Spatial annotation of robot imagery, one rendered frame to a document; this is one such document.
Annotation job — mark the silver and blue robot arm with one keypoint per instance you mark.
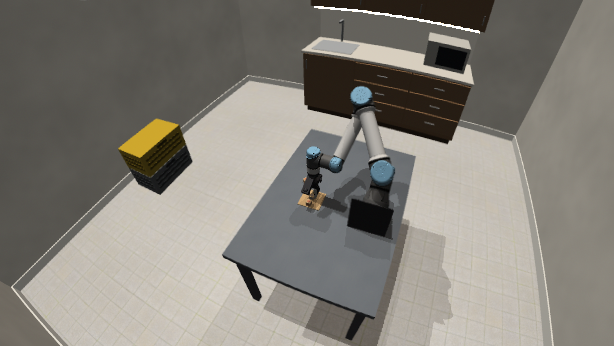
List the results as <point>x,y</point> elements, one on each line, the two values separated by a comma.
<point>380,170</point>

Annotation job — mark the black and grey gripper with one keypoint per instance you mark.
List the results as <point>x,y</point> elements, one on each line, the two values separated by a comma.
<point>315,185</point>

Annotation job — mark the tan mat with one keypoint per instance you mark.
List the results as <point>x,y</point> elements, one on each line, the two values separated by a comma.
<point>316,203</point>

